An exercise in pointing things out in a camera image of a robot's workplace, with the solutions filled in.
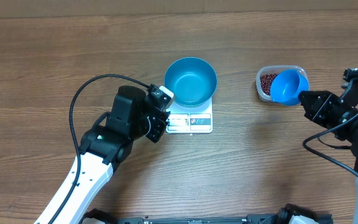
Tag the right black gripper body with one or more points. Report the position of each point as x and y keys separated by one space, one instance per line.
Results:
x=329 y=116

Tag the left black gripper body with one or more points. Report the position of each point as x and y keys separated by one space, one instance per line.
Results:
x=156 y=127

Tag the blue plastic measuring scoop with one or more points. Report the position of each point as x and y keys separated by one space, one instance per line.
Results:
x=286 y=87

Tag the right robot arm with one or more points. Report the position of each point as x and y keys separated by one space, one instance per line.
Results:
x=347 y=131

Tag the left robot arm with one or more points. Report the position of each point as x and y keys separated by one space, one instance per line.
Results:
x=135 y=113

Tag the white digital kitchen scale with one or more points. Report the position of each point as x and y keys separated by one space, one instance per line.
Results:
x=190 y=119

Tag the teal metal bowl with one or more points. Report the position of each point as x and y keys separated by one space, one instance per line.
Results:
x=192 y=80

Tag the red adzuki beans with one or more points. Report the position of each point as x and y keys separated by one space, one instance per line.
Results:
x=266 y=81

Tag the clear plastic food container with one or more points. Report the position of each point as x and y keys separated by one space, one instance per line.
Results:
x=276 y=69

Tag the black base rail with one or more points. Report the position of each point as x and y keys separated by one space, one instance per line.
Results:
x=288 y=214

